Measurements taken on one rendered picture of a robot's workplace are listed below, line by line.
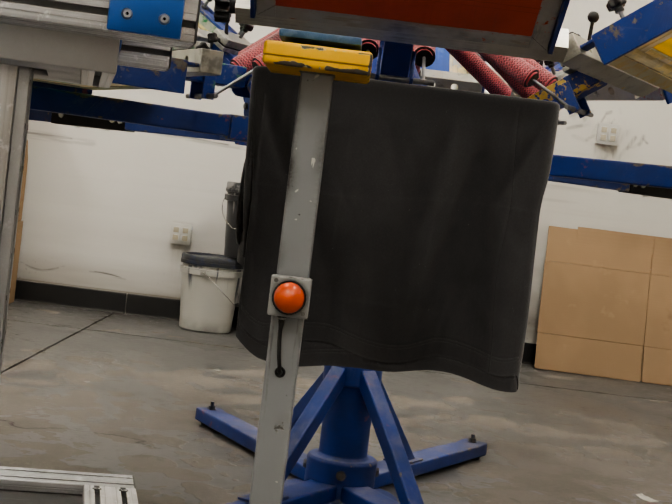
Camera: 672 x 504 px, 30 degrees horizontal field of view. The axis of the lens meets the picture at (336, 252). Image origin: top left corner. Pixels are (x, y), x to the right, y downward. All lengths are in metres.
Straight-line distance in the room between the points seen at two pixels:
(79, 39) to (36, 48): 0.06
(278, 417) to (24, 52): 0.56
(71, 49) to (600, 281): 5.08
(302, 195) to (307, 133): 0.08
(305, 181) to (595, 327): 5.01
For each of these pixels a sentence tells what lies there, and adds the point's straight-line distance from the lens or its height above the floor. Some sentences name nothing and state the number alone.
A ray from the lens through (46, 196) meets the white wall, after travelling 6.64.
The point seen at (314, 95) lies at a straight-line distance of 1.54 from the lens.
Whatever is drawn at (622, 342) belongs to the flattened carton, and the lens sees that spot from 6.51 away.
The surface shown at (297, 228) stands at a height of 0.73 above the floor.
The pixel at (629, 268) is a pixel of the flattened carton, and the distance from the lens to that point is 6.56.
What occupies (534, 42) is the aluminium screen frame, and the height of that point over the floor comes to 1.12.
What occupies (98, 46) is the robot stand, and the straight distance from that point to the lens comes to 1.66.
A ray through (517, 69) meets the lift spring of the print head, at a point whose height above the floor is 1.11.
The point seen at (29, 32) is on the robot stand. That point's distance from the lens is 1.66.
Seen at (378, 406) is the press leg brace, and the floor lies 0.27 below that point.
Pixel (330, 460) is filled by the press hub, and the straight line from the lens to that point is 3.17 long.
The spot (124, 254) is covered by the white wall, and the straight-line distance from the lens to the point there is 6.57.
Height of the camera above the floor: 0.79
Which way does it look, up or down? 3 degrees down
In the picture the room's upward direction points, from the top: 7 degrees clockwise
